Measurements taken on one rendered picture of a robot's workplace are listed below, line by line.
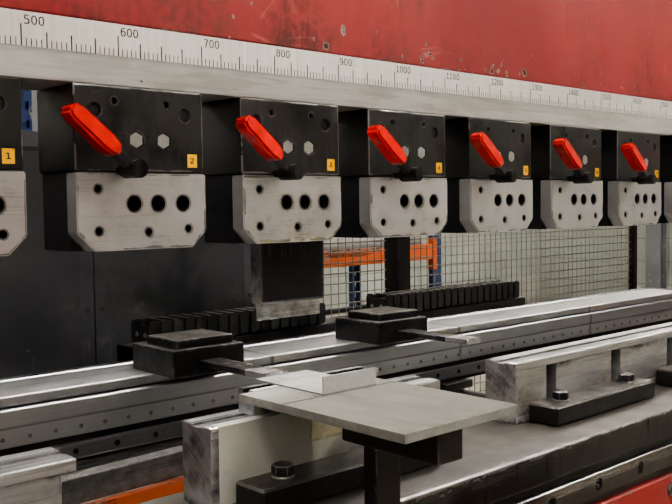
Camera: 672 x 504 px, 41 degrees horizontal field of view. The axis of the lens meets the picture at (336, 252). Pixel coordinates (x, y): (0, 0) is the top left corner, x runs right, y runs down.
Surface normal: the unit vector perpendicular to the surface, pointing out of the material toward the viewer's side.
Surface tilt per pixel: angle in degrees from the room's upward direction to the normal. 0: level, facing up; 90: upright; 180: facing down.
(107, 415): 90
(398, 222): 90
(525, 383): 90
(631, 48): 90
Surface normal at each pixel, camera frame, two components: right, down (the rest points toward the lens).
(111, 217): 0.67, 0.03
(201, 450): -0.74, 0.04
